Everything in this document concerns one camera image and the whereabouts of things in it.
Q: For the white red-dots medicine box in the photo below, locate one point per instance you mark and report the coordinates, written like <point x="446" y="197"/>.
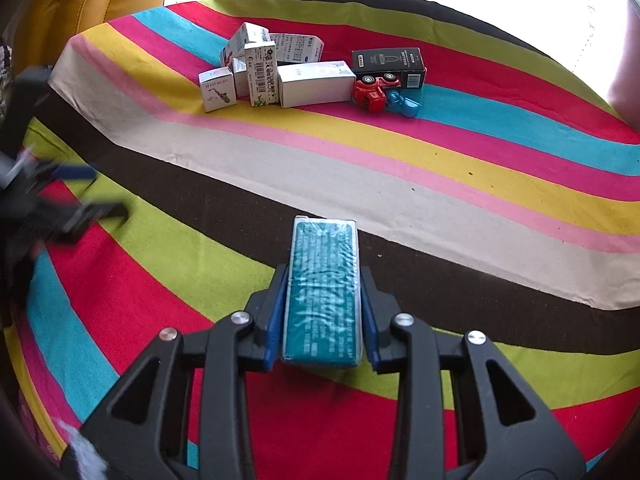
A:
<point x="245" y="34"/>

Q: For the black product box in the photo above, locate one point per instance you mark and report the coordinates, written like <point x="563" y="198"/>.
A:
<point x="405" y="64"/>

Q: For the teal box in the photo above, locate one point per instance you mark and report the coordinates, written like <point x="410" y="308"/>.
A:
<point x="322" y="324"/>

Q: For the long white box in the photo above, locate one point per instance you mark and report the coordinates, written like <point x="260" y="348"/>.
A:
<point x="315" y="83"/>

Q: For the striped colourful tablecloth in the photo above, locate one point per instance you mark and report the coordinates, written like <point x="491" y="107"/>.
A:
<point x="510" y="204"/>

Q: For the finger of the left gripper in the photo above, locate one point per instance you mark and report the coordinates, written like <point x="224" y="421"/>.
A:
<point x="65" y="172"/>
<point x="67" y="222"/>

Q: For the yellow leather sofa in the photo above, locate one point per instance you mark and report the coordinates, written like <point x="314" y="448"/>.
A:
<point x="46" y="26"/>

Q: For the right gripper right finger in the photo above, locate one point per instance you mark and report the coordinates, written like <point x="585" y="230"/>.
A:
<point x="463" y="410"/>

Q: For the red toy truck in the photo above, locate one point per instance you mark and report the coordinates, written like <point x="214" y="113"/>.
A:
<point x="378" y="93"/>

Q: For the white barcode box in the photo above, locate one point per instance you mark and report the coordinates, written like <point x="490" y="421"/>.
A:
<point x="262" y="73"/>

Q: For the white saxophone box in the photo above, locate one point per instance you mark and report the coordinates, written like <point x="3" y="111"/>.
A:
<point x="217" y="88"/>

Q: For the white text medicine box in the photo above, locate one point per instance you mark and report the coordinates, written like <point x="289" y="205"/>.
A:
<point x="297" y="48"/>

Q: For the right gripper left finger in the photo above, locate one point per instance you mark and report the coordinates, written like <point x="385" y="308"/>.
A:
<point x="180" y="411"/>

